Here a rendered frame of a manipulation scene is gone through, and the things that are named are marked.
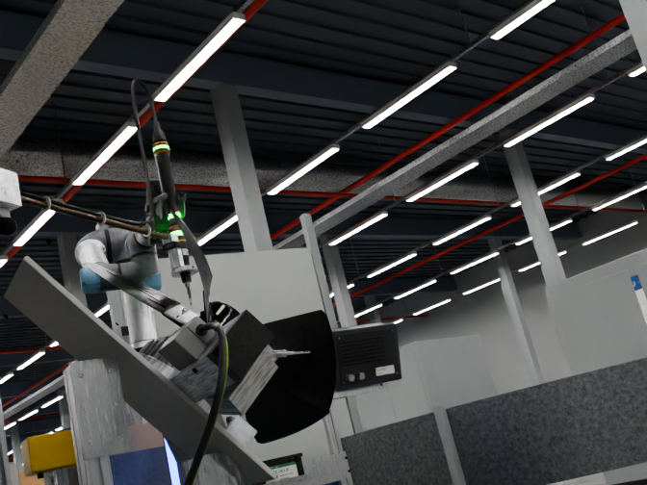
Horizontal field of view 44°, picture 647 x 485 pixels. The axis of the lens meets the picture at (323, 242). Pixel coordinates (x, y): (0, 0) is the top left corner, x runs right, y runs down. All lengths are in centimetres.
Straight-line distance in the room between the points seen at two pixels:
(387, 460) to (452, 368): 832
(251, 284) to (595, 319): 471
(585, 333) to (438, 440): 475
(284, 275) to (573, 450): 174
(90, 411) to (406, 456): 230
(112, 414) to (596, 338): 686
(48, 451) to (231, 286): 213
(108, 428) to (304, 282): 274
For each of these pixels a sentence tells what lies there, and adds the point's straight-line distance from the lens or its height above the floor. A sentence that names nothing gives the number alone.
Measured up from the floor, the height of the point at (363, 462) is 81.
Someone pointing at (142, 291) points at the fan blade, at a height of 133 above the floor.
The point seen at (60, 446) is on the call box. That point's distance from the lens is 222.
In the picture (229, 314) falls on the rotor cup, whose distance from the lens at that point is 192.
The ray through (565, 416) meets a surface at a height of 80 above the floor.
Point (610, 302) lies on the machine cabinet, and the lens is 814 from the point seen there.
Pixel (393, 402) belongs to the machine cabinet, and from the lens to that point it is 1219.
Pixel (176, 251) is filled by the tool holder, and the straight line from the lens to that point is 206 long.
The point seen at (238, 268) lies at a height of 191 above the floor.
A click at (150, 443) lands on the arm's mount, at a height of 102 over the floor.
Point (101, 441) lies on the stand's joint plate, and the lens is 173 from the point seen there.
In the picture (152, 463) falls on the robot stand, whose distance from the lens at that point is 250.
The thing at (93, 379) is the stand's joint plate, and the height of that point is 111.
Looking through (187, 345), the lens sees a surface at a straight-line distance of 157.
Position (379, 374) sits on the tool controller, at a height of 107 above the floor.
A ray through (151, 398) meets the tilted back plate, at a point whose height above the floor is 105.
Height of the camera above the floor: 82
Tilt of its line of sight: 15 degrees up
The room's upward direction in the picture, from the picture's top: 14 degrees counter-clockwise
